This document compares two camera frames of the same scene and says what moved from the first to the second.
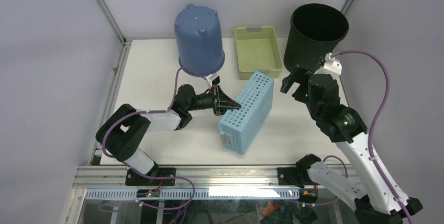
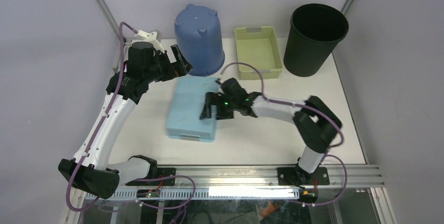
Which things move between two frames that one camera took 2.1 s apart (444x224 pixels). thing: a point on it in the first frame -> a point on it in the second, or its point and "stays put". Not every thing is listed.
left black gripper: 223,102 -> 181,66
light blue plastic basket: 239,127 -> 184,121
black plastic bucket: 314,31 stays put
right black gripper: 298,75 -> 214,99
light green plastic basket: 257,50 stays put
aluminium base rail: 114,177 stays put
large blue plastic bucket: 199,40 stays put
